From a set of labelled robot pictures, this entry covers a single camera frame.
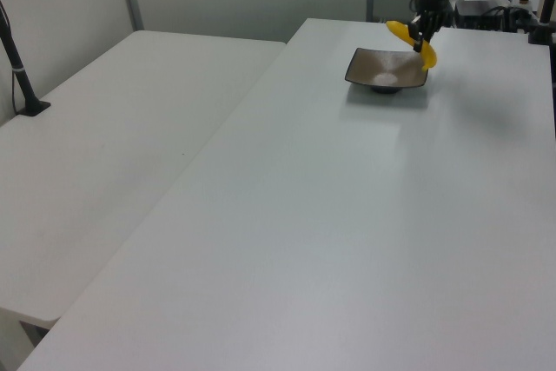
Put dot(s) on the black electronics box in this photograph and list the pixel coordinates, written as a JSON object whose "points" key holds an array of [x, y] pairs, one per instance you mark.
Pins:
{"points": [[480, 15]]}

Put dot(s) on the yellow banana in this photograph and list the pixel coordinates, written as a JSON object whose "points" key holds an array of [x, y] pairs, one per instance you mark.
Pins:
{"points": [[430, 56]]}

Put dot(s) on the brown square ceramic plate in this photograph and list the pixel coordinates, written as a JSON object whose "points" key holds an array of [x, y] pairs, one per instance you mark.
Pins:
{"points": [[386, 69]]}

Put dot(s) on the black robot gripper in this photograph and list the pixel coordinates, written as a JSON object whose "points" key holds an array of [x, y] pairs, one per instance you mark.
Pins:
{"points": [[430, 8]]}

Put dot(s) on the black clamped camera pole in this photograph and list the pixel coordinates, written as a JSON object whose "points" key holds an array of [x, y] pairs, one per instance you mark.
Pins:
{"points": [[543, 15]]}

